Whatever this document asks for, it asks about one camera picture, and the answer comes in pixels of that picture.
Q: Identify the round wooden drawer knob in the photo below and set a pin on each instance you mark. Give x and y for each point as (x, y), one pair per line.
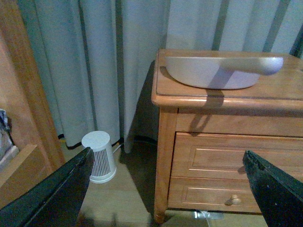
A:
(235, 200)

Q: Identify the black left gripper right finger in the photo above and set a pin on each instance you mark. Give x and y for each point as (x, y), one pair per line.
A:
(279, 195)

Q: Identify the light blue curtain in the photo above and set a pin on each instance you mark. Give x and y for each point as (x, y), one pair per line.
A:
(95, 57)

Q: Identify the wooden nightstand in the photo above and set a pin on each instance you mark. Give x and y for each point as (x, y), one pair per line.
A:
(204, 133)

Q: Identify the white round air purifier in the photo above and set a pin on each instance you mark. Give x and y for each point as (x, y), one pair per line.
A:
(104, 167)

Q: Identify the pink plastic dustpan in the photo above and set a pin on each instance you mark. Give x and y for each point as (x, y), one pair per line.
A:
(223, 73)

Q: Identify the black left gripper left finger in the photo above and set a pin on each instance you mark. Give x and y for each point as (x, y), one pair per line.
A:
(54, 202)

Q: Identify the wooden bed frame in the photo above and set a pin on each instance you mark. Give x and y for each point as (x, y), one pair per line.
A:
(23, 98)

